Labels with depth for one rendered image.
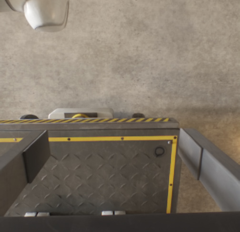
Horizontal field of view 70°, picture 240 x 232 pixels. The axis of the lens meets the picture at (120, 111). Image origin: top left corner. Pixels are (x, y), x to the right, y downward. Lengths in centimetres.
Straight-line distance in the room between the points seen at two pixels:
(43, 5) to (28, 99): 54
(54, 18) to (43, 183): 48
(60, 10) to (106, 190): 53
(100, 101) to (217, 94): 56
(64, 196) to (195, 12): 88
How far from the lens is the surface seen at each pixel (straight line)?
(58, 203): 69
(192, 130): 17
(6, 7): 53
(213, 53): 91
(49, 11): 47
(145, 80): 82
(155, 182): 62
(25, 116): 82
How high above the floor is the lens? 80
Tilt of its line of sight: 75 degrees down
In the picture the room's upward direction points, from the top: 175 degrees clockwise
